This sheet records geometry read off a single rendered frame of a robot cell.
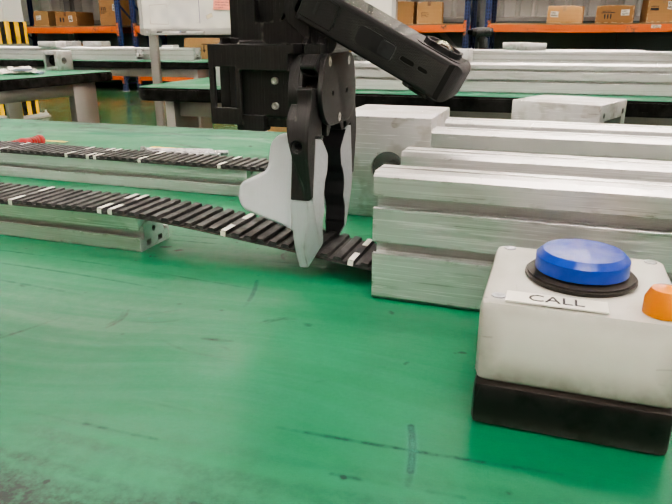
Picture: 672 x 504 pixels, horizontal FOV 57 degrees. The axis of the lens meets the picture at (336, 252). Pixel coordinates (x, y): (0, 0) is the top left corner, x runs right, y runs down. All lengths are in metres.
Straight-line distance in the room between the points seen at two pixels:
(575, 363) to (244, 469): 0.14
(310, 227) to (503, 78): 1.63
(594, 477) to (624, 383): 0.04
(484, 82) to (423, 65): 1.62
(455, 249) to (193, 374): 0.17
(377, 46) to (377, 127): 0.18
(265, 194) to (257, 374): 0.15
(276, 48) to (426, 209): 0.14
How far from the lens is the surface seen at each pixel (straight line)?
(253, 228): 0.48
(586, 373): 0.28
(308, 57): 0.41
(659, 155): 0.57
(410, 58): 0.40
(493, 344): 0.27
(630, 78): 2.03
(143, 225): 0.52
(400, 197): 0.39
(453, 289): 0.40
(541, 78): 2.01
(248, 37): 0.44
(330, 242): 0.47
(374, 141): 0.58
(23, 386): 0.35
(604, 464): 0.29
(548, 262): 0.29
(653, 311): 0.27
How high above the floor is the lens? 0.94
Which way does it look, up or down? 19 degrees down
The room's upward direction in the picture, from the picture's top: straight up
